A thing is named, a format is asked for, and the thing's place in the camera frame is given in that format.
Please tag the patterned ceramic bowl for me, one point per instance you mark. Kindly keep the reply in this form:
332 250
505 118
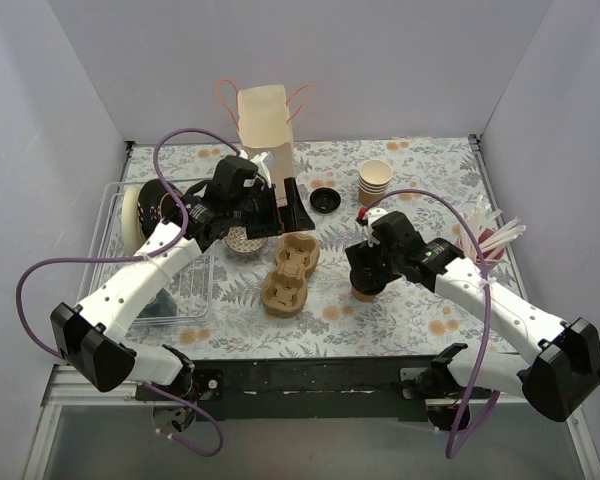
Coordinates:
238 242

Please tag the brown paper cup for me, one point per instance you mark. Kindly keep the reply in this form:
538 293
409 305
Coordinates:
364 296

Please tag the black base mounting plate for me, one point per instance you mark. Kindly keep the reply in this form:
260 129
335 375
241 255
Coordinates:
305 388

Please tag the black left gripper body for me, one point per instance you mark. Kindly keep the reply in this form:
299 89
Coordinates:
278 209

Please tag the aluminium frame rail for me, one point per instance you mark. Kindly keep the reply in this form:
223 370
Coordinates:
84 434

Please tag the white wire dish rack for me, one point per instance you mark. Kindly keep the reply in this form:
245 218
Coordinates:
172 288

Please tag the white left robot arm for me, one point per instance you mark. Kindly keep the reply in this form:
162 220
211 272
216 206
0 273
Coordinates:
177 228

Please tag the stack of brown paper cups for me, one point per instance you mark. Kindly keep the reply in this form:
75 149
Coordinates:
373 180

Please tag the black plastic cup lid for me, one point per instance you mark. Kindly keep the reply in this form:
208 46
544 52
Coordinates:
325 200

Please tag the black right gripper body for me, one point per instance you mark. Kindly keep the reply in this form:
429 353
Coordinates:
365 273

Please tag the black round plate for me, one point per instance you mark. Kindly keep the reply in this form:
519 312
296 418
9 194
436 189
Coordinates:
154 204

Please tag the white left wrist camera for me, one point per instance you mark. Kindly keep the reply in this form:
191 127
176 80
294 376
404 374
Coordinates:
262 161

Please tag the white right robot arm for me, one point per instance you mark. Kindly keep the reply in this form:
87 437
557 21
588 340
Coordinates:
555 364

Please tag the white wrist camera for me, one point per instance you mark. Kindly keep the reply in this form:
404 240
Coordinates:
262 161
366 218

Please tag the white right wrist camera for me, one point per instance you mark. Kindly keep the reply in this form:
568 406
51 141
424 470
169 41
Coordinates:
366 218

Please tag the floral table mat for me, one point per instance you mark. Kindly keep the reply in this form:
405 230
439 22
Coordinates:
219 310

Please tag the beige paper takeout bag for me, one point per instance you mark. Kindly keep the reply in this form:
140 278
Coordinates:
263 119

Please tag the brown cardboard cup carrier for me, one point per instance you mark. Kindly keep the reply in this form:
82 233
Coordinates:
285 288

